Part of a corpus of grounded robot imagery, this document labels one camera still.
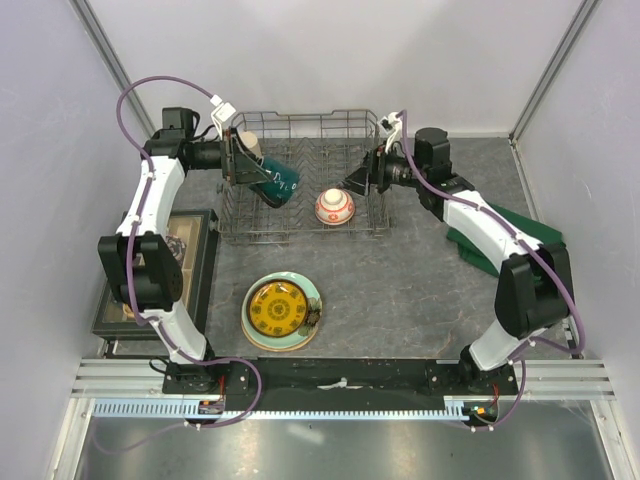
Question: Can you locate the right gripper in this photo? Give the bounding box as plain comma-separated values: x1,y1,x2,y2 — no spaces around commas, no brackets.
336,140,426,198

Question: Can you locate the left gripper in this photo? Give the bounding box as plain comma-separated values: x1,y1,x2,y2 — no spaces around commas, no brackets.
189,127,272,187

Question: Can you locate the white red patterned bowl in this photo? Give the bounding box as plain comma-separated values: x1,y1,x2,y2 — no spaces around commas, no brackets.
315,188,356,226

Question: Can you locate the beige plastic cup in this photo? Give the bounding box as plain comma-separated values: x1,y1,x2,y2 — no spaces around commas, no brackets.
239,131,263,160

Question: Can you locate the dark green mug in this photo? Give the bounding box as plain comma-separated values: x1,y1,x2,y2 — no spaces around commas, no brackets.
253,156,300,209

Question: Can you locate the mint green flower plate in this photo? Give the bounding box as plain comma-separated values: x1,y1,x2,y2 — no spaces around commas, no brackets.
241,271,323,335

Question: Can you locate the yellow black patterned plate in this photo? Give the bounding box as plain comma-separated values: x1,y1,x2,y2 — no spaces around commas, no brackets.
245,280,309,338

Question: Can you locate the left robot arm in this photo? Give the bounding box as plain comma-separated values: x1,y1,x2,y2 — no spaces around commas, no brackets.
97,107,270,394

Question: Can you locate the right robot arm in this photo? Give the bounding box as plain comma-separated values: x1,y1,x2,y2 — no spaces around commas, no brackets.
341,120,574,394

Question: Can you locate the black framed compartment box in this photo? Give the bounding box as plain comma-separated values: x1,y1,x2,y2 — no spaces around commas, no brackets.
92,210,219,341

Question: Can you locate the green folded cloth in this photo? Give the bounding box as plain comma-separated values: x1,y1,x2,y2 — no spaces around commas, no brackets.
446,203,564,278

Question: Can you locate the grey wire dish rack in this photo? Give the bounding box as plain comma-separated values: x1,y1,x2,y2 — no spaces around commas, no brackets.
215,108,392,244

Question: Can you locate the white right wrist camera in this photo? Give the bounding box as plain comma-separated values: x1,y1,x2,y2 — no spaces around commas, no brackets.
380,110,406,154

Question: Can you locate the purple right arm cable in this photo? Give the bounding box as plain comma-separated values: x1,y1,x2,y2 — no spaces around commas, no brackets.
394,109,586,433

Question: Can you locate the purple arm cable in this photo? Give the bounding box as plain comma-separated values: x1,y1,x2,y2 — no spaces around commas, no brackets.
394,109,586,433
92,75,264,453

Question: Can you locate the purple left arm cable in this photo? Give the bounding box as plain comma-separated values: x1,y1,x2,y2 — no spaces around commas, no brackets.
92,75,264,453

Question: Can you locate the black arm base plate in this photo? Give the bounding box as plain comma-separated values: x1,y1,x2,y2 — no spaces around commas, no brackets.
162,357,518,413

